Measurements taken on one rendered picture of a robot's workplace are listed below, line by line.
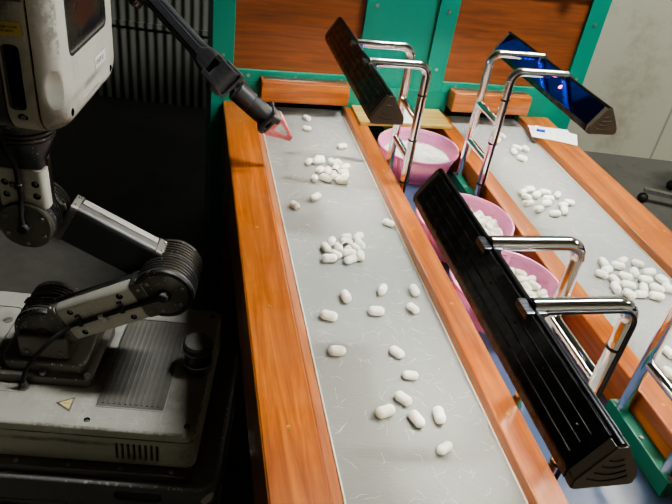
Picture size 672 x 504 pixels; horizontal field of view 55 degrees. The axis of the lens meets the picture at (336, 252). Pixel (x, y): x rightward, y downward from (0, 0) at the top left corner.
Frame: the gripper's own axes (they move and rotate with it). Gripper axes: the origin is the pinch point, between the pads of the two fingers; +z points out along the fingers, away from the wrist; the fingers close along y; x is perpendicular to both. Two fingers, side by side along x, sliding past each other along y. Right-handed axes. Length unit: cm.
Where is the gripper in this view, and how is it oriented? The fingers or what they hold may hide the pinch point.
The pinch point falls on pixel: (289, 137)
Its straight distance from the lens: 182.5
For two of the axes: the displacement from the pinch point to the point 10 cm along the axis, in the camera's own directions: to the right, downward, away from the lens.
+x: -7.2, 6.3, 2.9
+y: -1.6, -5.6, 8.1
